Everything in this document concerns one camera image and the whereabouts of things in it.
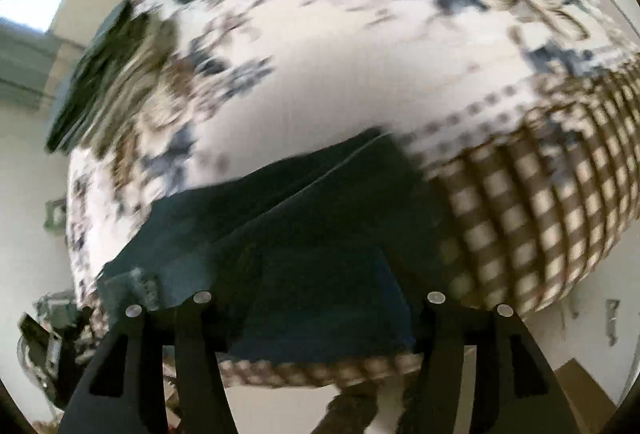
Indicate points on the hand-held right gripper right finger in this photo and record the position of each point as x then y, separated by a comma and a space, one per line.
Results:
435, 329

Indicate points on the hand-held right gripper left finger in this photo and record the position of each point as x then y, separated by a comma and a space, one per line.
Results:
145, 294

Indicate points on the dark blue pants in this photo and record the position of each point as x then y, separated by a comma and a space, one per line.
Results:
300, 224

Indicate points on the cardboard box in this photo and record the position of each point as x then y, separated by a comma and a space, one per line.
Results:
585, 394

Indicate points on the floral checked printed blanket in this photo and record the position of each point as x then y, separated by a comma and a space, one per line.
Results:
325, 64

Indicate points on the wall switch plate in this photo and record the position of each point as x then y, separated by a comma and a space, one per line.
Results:
54, 213

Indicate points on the metal wall hook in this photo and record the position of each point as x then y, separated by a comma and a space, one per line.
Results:
613, 321

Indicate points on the grey wall unit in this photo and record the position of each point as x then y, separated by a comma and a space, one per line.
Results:
30, 64

